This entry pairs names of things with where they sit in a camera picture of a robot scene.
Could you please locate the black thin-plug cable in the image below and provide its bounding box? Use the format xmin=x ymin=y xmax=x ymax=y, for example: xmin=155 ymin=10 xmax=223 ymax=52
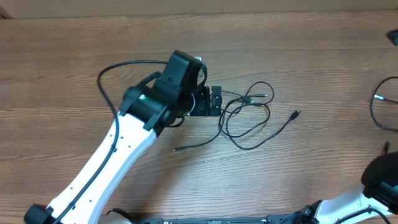
xmin=172 ymin=90 xmax=271 ymax=152

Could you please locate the black cable silver plug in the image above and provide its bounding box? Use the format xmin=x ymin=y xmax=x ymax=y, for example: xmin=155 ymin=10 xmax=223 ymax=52
xmin=369 ymin=76 xmax=398 ymax=156

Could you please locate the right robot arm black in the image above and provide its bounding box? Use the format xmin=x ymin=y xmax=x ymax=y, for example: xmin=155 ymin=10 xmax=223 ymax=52
xmin=295 ymin=152 xmax=397 ymax=223

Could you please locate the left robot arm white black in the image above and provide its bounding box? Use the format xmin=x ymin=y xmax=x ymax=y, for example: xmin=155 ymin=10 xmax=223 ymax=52
xmin=24 ymin=50 xmax=207 ymax=224

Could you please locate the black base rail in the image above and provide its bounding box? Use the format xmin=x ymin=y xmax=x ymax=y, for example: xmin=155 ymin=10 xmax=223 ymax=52
xmin=105 ymin=207 xmax=302 ymax=224

